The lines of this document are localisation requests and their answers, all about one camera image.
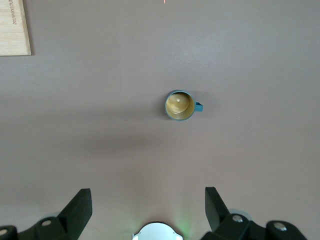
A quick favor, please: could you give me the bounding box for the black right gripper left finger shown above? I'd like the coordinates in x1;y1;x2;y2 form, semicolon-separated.
0;188;93;240

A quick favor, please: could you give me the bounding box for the bamboo cutting board with handle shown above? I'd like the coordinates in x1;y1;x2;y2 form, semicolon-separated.
0;0;33;57

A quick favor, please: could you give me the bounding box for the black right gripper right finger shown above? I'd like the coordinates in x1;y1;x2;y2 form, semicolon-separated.
201;186;309;240

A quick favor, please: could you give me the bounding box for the teal cup with yellow inside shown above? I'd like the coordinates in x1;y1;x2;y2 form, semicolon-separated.
164;89;204;123

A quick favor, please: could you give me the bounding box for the brown table mat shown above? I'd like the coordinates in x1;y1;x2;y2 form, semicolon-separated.
0;0;320;240

